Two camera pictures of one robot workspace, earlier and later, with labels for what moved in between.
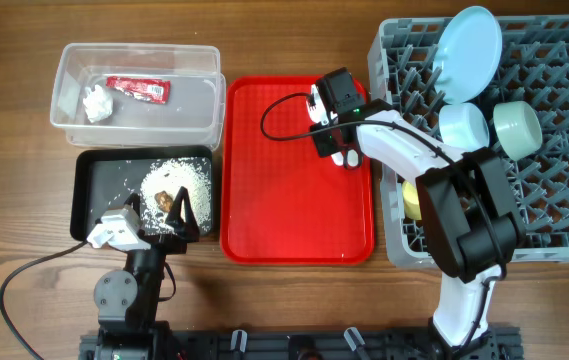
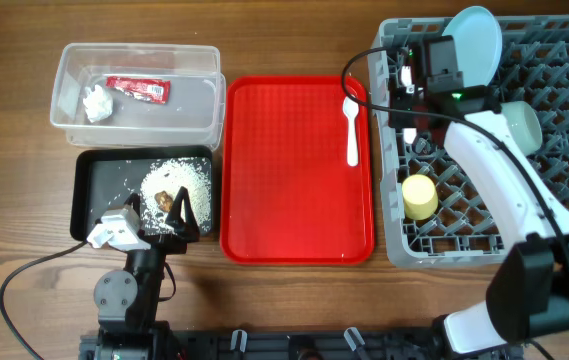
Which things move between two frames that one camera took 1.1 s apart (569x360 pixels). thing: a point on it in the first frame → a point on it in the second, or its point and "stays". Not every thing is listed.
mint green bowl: (518, 129) stays
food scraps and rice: (161, 185) stays
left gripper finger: (182, 218) stays
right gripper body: (324, 144) → (395, 101)
